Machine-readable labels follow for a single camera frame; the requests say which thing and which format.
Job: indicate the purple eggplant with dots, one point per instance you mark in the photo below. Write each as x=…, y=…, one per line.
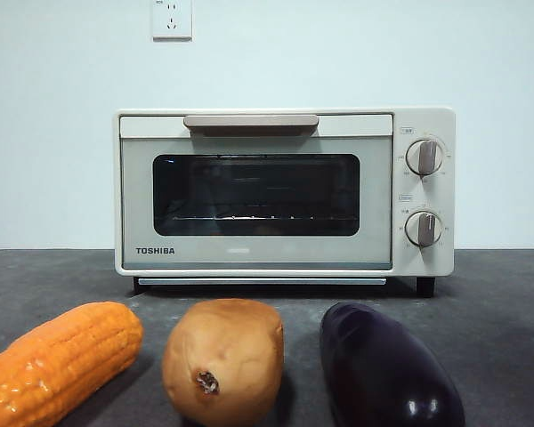
x=378, y=364

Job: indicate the cream oven knob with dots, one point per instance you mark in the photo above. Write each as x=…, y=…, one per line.
x=423, y=157
x=423, y=229

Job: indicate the cream Toshiba toaster oven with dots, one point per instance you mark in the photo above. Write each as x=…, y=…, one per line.
x=423, y=267

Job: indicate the brown potato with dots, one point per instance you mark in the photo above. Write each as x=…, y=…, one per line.
x=227, y=351

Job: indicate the orange corn cob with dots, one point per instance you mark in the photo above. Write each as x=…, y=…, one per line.
x=58, y=360

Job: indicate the white wall socket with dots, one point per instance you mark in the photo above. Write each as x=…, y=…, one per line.
x=172, y=22

